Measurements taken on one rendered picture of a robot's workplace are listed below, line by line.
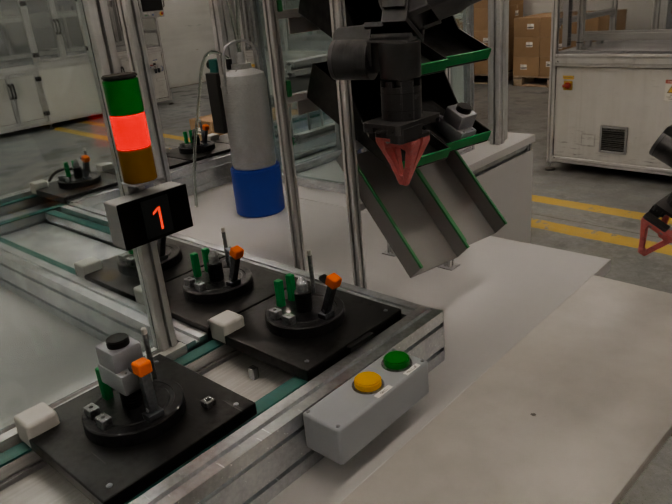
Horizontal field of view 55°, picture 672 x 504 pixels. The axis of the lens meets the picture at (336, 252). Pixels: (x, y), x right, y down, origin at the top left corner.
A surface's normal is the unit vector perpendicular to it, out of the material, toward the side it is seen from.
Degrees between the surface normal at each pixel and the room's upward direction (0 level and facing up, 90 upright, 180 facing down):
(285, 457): 90
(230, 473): 90
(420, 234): 45
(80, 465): 0
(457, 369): 0
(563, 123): 90
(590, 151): 90
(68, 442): 0
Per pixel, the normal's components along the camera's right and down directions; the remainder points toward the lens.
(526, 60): -0.72, 0.32
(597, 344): -0.09, -0.92
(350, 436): 0.74, 0.19
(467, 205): 0.37, -0.48
